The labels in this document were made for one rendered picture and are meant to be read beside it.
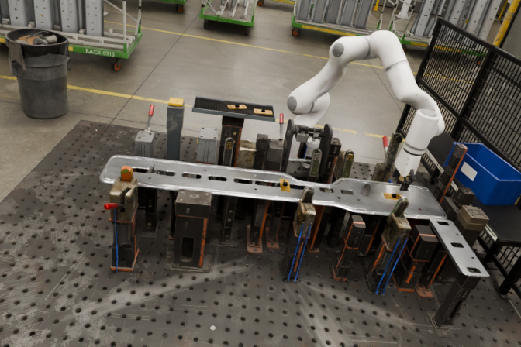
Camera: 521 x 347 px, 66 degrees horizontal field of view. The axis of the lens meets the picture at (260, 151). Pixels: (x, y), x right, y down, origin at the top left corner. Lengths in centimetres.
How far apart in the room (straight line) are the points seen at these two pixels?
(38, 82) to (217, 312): 300
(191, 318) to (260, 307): 25
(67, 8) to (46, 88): 182
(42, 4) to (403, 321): 519
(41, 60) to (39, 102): 41
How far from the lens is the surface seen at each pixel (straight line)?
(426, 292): 186
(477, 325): 187
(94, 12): 557
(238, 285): 160
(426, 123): 157
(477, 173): 195
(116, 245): 154
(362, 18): 873
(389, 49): 163
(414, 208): 175
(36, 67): 398
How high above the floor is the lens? 191
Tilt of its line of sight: 30 degrees down
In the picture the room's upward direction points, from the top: 10 degrees clockwise
